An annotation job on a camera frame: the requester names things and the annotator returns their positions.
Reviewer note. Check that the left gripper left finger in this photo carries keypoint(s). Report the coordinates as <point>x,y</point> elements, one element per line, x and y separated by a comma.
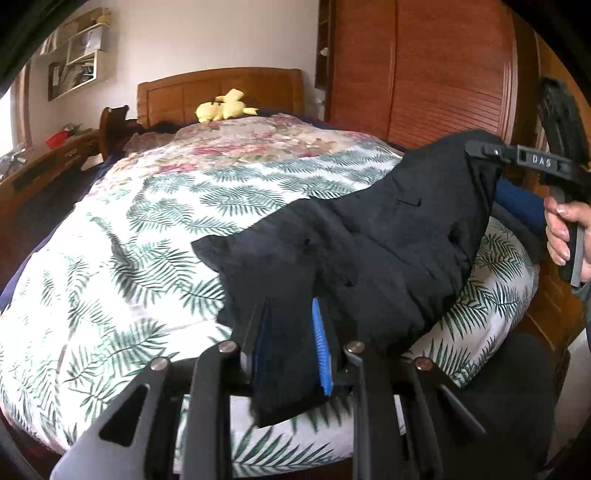
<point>173,419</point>

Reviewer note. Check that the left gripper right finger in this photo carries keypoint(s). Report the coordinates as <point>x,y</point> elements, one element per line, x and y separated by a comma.
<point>409,421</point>

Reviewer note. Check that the black double-breasted coat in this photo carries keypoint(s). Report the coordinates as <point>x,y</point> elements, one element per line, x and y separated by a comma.
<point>382,265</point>

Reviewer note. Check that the person's right hand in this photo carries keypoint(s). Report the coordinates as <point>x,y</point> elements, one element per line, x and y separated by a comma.
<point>557,217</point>

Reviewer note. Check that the folded blue garment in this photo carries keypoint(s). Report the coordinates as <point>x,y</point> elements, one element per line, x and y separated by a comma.
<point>524,205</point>

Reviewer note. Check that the palm leaf print bedsheet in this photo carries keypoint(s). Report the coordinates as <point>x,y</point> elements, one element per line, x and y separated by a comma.
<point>118,284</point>

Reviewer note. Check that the wooden louvered wardrobe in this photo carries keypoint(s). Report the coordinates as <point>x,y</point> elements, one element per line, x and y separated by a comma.
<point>411,72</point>

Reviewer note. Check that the floral quilt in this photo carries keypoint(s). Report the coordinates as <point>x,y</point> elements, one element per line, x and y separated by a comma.
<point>252,139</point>

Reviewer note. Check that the wooden desk counter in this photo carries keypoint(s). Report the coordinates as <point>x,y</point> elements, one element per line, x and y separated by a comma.
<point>19,187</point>

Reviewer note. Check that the wooden chair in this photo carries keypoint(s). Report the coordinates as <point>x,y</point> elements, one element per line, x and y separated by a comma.
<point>115,129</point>

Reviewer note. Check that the yellow plush toy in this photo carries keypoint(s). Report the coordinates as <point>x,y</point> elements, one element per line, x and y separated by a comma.
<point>224,107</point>

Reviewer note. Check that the wooden headboard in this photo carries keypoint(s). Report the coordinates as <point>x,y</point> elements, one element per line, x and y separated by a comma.
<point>174,99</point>

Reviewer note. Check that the window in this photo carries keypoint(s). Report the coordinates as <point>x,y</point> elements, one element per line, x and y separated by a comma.
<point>15,114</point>

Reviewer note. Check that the white wall shelf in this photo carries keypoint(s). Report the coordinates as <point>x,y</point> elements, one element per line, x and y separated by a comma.
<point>76,52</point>

